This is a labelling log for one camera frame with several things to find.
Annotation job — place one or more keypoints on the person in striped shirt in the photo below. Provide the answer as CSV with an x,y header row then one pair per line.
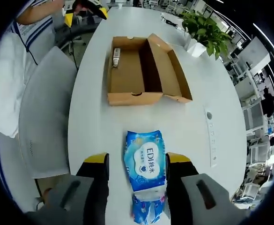
x,y
5,82

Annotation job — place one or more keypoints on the white table power strip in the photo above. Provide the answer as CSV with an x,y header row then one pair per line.
x,y
211,136

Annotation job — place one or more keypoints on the blue soft wet wipes pack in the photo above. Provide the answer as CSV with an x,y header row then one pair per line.
x,y
145,161

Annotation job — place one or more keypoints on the green plant in white pot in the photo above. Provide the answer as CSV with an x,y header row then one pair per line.
x,y
204,30

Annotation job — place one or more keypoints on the grey chair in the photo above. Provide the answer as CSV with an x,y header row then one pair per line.
x,y
47,117

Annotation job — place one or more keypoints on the small grey brown object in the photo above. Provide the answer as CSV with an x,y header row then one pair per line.
x,y
116,57

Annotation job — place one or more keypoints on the brown cardboard shoe box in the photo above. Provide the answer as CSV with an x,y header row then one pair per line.
x,y
129,79

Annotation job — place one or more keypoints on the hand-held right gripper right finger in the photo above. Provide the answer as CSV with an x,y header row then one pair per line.
x,y
188,194

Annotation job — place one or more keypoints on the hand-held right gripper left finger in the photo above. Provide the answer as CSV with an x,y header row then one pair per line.
x,y
80,197

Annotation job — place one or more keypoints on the blue floral wipes pack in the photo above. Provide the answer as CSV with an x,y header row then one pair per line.
x,y
148,208

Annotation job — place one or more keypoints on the black office chair base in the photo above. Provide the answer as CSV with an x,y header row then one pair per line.
x,y
78,32

